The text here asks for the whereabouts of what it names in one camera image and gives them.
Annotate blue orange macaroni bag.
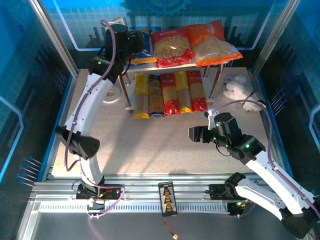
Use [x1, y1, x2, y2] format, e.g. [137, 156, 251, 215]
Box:
[129, 27, 158, 65]

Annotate wide red pasta bag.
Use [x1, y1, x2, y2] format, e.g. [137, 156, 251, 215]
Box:
[149, 26, 196, 69]

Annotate red spaghetti bag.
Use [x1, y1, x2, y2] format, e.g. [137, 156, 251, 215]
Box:
[159, 72, 180, 116]
[186, 69, 209, 113]

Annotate yellow spaghetti bag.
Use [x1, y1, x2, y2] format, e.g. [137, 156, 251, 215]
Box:
[132, 73, 151, 120]
[174, 71, 193, 115]

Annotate dark blue spaghetti pack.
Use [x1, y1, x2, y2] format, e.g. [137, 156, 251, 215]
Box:
[148, 74, 165, 118]

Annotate orange pasta bag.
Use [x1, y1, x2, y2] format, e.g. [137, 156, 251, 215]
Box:
[187, 18, 244, 68]

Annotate white two-tier shelf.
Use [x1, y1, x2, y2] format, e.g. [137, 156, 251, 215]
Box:
[117, 58, 229, 115]

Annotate white plush toy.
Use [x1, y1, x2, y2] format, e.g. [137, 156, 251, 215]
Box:
[223, 74, 267, 112]

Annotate white tape roll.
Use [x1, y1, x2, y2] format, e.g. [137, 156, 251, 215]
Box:
[103, 86, 122, 103]

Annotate black control board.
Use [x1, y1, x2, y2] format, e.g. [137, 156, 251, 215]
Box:
[158, 180, 179, 217]

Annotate blue table border strip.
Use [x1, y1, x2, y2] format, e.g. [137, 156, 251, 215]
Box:
[36, 74, 76, 182]

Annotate small black electronics box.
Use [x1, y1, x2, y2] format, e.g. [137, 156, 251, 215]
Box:
[226, 201, 245, 216]

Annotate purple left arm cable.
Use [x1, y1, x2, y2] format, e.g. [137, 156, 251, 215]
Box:
[64, 19, 126, 221]

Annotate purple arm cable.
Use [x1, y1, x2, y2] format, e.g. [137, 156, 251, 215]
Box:
[213, 99, 320, 218]
[64, 19, 126, 221]

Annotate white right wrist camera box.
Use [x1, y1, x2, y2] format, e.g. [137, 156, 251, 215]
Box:
[204, 107, 217, 131]

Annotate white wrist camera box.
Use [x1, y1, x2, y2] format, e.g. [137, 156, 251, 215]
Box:
[111, 15, 126, 26]
[204, 107, 217, 131]

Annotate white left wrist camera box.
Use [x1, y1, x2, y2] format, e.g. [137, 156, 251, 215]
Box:
[111, 15, 126, 26]

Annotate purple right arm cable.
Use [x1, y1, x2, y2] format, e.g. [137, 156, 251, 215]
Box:
[213, 99, 320, 218]

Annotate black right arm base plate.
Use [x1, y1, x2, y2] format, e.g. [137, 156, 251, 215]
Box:
[208, 183, 248, 201]

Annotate aluminium frame post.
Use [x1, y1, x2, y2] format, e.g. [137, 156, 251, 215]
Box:
[27, 0, 80, 78]
[251, 0, 301, 76]

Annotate aluminium front rail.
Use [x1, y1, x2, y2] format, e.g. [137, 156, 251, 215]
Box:
[28, 173, 305, 205]

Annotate white slotted cable duct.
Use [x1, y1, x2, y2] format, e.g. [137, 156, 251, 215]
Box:
[37, 202, 230, 214]

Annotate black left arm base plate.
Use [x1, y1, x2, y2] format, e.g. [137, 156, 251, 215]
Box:
[76, 183, 126, 201]

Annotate thin wire with yellow plug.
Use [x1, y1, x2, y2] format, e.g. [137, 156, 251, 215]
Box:
[163, 215, 180, 240]

